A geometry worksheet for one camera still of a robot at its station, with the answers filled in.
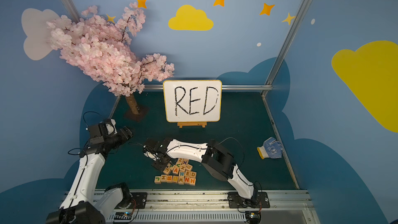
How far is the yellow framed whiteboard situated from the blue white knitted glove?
12.7 inches

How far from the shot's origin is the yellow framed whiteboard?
917 mm

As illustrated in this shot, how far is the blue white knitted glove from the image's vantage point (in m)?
0.90
